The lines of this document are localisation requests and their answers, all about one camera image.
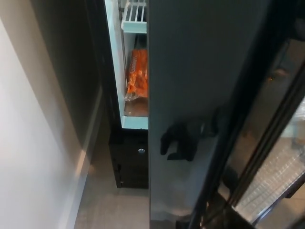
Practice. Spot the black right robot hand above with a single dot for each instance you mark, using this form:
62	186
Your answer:
184	140

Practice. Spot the orange carrot bag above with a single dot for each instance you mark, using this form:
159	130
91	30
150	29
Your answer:
139	76

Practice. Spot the black lower freezer drawer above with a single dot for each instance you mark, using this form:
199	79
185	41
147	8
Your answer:
128	167

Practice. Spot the refrigerator body white interior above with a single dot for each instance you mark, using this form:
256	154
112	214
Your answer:
117	71

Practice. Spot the round silver knob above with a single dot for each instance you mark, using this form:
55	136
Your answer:
141	151

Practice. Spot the dark grey refrigerator door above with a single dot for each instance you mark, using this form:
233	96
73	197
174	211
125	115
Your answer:
190	59

